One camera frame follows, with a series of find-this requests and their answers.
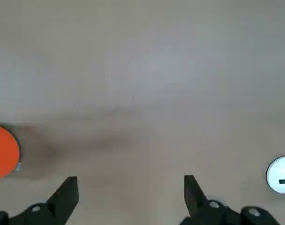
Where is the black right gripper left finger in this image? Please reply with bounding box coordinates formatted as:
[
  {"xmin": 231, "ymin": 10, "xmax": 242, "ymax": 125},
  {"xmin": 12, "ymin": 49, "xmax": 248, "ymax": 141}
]
[{"xmin": 0, "ymin": 176, "xmax": 79, "ymax": 225}]

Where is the white round disc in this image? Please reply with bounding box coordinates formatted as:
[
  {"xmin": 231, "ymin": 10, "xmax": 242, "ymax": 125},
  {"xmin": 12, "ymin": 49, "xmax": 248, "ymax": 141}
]
[{"xmin": 265, "ymin": 155, "xmax": 285, "ymax": 195}]

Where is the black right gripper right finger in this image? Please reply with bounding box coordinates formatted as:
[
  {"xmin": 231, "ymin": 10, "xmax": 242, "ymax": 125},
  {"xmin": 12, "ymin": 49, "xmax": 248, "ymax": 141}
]
[{"xmin": 179, "ymin": 175, "xmax": 282, "ymax": 225}]

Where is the orange can-shaped bin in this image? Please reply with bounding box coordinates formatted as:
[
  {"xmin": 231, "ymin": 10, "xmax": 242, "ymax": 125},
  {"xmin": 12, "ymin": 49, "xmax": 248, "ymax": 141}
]
[{"xmin": 0, "ymin": 123, "xmax": 22, "ymax": 184}]

